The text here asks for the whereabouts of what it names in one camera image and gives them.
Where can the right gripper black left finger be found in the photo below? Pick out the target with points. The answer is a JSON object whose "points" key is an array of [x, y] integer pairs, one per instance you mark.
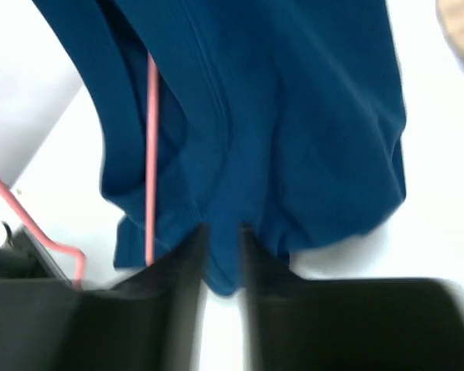
{"points": [[146, 322]]}

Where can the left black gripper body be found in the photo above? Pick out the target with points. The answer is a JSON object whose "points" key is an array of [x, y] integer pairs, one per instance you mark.
{"points": [[23, 260]]}

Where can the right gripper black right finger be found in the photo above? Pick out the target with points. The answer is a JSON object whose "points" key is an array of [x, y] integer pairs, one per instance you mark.
{"points": [[351, 324]]}

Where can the blue t shirt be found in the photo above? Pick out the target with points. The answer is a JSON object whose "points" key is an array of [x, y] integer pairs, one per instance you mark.
{"points": [[286, 115]]}

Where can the pink wire hanger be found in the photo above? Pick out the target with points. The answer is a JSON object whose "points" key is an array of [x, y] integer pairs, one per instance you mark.
{"points": [[152, 130]]}

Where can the beige t shirt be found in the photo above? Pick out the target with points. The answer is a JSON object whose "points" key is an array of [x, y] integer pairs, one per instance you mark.
{"points": [[450, 15]]}

